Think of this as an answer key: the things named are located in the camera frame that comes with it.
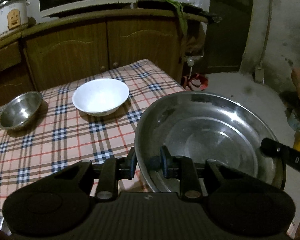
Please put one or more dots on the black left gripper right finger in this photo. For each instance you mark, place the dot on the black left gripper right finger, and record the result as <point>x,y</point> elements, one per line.
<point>188,172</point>

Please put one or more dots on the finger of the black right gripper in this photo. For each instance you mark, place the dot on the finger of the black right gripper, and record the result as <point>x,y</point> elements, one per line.
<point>274,149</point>

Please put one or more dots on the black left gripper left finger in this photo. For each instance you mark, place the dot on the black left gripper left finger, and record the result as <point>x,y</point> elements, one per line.
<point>108,174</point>

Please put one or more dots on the steel plate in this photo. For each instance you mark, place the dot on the steel plate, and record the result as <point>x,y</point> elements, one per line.
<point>203,126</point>

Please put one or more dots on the wide white shallow bowl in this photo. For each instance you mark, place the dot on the wide white shallow bowl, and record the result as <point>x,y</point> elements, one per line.
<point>100,97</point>

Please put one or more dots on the small steel bowl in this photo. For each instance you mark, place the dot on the small steel bowl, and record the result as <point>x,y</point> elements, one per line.
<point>21,111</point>

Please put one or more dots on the plaid checkered tablecloth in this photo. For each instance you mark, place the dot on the plaid checkered tablecloth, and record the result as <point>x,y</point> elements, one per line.
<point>62,135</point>

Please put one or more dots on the red patterned bag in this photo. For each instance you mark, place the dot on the red patterned bag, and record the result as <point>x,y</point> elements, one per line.
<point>195,82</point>

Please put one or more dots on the brown wooden cabinet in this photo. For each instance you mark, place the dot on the brown wooden cabinet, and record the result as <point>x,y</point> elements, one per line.
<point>71,48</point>

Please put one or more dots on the green cloth on cabinet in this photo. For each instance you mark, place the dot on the green cloth on cabinet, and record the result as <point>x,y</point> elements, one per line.
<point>180,9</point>

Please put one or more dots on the white rice cooker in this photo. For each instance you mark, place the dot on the white rice cooker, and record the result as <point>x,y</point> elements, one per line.
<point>13,16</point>

